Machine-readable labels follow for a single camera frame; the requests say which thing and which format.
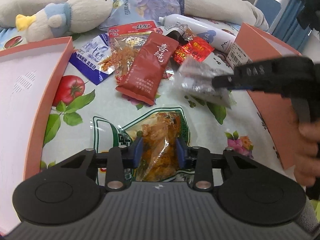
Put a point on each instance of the grey transparent snack packet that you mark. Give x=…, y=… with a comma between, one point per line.
x=195, y=78

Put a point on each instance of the red shredded snack packet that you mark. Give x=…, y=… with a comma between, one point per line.
x=125, y=42

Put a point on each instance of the dark red sachet packet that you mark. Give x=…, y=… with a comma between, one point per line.
x=145, y=74

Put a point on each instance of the white spray bottle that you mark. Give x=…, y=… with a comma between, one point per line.
x=217, y=38

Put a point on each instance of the blue purple snack bag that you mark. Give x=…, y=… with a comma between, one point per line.
x=131, y=11

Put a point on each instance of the person's right hand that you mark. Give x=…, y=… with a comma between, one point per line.
x=306, y=162

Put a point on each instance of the small red shiny snack packet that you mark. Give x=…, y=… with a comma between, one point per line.
x=197, y=48

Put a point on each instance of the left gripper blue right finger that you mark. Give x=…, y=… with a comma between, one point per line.
x=200, y=160

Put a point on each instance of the orange shoe box lid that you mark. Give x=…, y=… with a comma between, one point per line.
x=30, y=75

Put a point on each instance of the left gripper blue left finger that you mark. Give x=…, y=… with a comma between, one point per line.
x=118, y=159

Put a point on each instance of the white blue plush duck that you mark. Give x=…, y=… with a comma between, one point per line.
x=57, y=20

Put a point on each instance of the blue curtain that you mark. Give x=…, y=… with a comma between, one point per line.
x=289, y=30

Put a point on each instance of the blue chair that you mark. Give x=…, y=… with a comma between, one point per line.
x=270, y=9

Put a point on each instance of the green orange chicken snack packet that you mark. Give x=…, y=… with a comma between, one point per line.
x=159, y=129

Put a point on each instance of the fruit print tablecloth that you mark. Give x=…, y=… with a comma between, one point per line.
x=203, y=124

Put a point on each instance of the orange shoe box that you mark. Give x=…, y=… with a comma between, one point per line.
x=252, y=44

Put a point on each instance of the blue white snack packet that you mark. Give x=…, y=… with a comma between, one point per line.
x=92, y=59

